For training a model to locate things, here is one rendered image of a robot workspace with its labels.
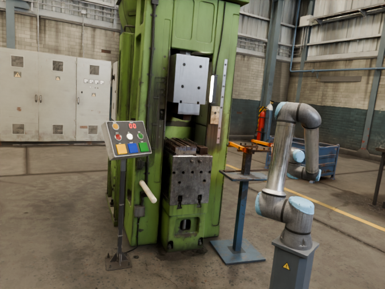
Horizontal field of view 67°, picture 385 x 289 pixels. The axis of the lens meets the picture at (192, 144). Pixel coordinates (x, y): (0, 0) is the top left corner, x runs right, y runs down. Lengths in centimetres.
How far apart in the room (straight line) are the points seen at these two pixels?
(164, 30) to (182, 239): 186
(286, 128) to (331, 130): 885
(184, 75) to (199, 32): 45
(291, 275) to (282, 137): 82
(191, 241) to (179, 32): 189
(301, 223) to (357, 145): 844
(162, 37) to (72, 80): 511
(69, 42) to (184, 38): 578
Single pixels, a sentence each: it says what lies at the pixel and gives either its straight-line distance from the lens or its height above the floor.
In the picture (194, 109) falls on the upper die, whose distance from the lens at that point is 256.
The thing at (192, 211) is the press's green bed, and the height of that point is 40.
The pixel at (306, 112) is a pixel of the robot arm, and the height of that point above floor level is 139.
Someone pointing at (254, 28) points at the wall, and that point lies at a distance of 1108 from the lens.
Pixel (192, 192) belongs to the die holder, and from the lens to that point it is 266.
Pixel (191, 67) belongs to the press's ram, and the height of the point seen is 166.
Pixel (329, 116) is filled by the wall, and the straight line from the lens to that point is 1078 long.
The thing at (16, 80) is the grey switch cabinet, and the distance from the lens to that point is 749.
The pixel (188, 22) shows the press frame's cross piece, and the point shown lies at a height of 206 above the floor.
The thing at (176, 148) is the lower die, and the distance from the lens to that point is 255.
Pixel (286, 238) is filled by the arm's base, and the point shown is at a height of 64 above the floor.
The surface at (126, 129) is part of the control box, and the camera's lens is 228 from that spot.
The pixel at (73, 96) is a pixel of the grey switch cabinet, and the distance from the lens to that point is 756.
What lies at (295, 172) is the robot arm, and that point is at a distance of 229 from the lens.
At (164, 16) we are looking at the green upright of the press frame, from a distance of 268.
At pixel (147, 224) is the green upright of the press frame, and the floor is 21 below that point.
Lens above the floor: 144
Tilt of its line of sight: 10 degrees down
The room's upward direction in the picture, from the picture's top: 5 degrees clockwise
